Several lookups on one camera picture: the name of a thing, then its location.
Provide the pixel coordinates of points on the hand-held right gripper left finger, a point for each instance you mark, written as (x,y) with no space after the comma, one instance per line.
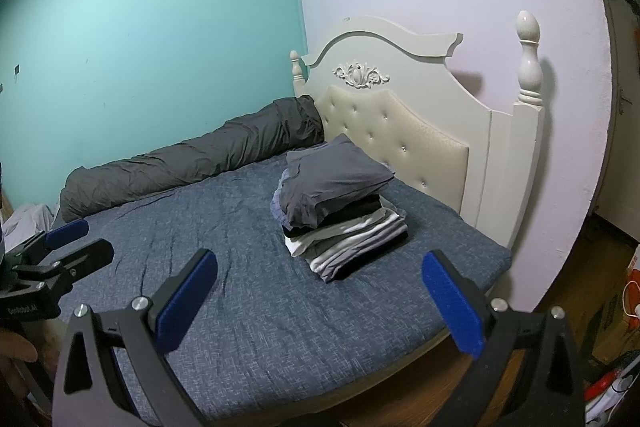
(185,302)

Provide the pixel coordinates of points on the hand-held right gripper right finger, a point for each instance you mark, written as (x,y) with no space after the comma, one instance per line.
(452,307)

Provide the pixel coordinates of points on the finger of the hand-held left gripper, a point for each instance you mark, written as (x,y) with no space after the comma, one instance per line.
(65,233)
(80,262)

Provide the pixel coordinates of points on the stack of clothes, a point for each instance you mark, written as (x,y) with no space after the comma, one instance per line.
(350,247)

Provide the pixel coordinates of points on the plain grey garment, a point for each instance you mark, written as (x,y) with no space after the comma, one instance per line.
(335,177)

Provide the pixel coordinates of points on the person's left hand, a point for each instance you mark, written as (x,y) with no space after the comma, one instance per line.
(20,346)

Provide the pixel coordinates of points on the crumpled white sheet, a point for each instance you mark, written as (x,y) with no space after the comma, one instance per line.
(27,224)

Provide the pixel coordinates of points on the blue patterned bed mattress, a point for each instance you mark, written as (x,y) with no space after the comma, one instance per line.
(225,217)

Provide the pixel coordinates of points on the dark grey rolled duvet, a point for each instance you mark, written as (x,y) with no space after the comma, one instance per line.
(200,157)

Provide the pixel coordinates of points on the brown cardboard box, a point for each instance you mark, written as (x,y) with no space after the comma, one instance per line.
(607,327)

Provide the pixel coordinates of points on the white bed headboard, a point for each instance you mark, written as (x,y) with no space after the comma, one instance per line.
(450,107)

